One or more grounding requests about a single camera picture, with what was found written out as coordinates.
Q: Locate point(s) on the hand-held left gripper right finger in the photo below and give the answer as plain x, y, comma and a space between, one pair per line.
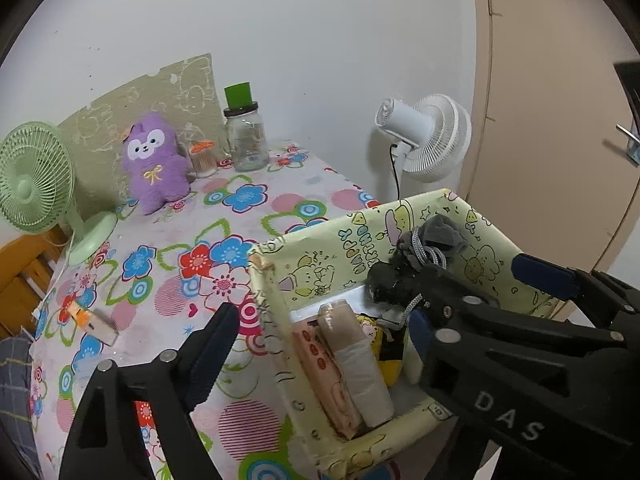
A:
421, 340

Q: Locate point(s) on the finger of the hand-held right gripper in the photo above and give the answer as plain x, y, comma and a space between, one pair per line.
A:
545, 275
475, 310

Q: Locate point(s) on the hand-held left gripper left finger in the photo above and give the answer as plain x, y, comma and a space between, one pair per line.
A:
210, 360

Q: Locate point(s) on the black cloth bundle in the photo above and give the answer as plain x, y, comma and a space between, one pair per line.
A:
395, 282

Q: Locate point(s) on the beige cloth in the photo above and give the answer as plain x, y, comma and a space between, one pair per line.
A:
355, 360

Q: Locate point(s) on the grey sock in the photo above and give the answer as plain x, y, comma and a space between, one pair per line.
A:
442, 235

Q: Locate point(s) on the pink tissue packet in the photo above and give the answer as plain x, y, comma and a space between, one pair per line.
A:
325, 380

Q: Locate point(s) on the yellow cartoon printed storage box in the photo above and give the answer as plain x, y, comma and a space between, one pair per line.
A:
320, 270

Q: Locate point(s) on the yellow cartoon pouch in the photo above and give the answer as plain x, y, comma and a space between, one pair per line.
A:
387, 355

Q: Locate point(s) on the orange beige small packet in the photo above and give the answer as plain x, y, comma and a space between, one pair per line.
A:
92, 322

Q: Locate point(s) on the floral tablecloth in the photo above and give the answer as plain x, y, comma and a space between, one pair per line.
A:
235, 200

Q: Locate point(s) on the beige door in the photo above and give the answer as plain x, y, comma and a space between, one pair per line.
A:
550, 110

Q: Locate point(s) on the white standing fan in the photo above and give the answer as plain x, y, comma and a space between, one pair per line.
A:
435, 135

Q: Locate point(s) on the blue plaid cloth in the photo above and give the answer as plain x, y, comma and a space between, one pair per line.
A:
15, 395

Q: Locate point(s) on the purple plush toy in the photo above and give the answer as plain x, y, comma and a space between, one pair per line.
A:
152, 170

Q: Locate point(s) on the toothpick holder with orange lid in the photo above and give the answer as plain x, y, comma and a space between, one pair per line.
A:
203, 160

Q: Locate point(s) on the orange wooden furniture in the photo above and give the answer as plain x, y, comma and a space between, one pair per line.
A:
20, 275

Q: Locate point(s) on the glass jar with black lid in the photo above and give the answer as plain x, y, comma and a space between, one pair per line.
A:
247, 140

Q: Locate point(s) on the green desk fan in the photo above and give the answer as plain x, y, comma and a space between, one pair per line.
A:
32, 180

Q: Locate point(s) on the green plastic cup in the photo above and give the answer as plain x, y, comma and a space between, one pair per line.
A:
238, 95

